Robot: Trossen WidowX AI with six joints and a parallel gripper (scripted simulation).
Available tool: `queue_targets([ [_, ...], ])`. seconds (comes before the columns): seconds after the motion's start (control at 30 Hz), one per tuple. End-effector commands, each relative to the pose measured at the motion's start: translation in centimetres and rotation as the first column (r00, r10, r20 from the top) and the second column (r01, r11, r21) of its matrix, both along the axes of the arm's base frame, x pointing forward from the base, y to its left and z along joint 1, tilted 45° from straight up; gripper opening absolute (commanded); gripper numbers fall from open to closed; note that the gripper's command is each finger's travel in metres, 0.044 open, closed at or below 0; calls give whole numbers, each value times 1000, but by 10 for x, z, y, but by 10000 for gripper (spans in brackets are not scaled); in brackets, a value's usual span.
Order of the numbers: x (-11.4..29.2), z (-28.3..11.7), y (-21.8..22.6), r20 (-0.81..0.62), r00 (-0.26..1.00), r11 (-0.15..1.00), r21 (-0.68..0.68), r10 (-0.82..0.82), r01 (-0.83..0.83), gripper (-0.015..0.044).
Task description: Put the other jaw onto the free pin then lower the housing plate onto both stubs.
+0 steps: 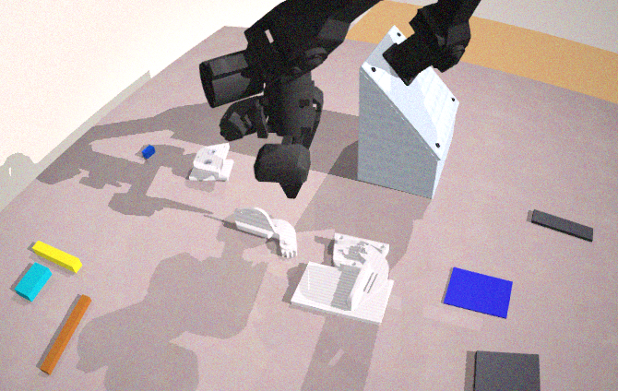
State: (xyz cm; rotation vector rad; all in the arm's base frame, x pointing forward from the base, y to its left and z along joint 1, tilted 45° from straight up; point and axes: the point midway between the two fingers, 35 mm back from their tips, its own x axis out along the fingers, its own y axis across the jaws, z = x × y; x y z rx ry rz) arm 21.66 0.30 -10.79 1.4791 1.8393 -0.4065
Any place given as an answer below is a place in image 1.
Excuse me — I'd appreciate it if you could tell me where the cyan rectangular block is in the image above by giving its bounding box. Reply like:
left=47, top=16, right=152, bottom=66
left=15, top=262, right=52, bottom=302

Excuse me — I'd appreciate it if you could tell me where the black flat bar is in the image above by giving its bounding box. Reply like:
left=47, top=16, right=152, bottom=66
left=531, top=209, right=593, bottom=242

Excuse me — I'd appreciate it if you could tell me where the small blue block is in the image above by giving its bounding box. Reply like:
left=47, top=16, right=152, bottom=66
left=142, top=145, right=156, bottom=159

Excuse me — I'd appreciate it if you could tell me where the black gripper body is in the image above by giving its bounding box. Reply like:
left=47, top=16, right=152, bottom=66
left=254, top=80, right=324, bottom=184

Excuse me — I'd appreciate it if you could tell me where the blue rectangular plate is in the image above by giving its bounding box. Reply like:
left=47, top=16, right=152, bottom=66
left=443, top=267, right=513, bottom=319

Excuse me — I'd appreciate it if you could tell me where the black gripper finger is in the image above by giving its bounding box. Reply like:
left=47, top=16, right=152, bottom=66
left=279, top=183, right=303, bottom=199
left=302, top=110, right=322, bottom=149

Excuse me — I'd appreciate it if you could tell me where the orange long bar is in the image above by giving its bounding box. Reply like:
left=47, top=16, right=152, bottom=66
left=40, top=294, right=91, bottom=375

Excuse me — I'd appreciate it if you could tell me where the yellow rectangular block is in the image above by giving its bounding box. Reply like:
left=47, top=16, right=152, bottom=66
left=32, top=241, right=82, bottom=273

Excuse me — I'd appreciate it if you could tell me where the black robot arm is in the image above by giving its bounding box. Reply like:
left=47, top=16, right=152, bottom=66
left=199, top=0, right=481, bottom=141

